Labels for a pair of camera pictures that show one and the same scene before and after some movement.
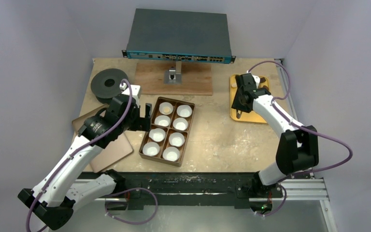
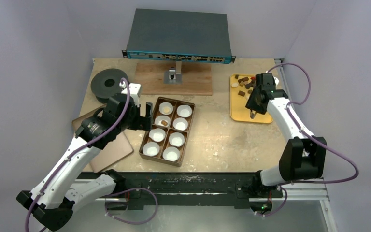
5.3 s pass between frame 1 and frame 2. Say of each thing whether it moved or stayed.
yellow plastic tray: stayed
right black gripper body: moved
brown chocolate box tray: stayed
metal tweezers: moved
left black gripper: stayed
